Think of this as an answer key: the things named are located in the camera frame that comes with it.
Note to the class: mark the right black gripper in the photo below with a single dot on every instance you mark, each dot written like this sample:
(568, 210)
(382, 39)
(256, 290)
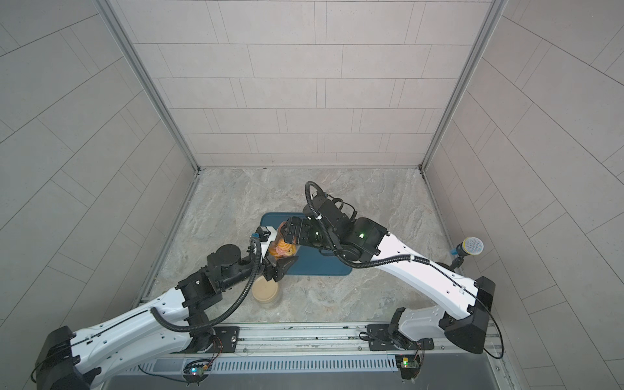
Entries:
(304, 236)

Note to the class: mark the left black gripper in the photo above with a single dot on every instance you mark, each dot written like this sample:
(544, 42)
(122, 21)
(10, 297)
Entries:
(269, 272)

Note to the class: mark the clear jar with red lid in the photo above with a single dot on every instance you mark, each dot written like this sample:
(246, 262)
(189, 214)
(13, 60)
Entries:
(279, 248)

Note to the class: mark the clear jar with beige lid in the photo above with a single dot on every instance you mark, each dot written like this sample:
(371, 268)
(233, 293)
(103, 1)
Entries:
(266, 292)

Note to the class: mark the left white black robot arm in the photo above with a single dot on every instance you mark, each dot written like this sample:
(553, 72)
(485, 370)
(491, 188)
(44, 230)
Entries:
(182, 320)

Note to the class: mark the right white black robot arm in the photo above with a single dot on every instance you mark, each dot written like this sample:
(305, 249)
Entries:
(463, 305)

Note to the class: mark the teal plastic tray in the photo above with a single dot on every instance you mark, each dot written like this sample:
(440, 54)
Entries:
(310, 262)

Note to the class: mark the left circuit board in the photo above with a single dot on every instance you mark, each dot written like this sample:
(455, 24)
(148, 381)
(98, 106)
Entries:
(197, 371)

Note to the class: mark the circuit board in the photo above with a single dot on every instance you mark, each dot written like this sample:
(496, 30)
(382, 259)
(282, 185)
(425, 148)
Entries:
(409, 366)
(197, 371)

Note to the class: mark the right circuit board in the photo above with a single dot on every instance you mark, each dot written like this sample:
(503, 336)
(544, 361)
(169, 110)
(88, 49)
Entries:
(409, 366)

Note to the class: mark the microphone with foam head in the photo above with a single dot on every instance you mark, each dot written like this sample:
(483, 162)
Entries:
(470, 246)

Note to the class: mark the aluminium mounting rail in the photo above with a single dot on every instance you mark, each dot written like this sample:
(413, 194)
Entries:
(307, 339)

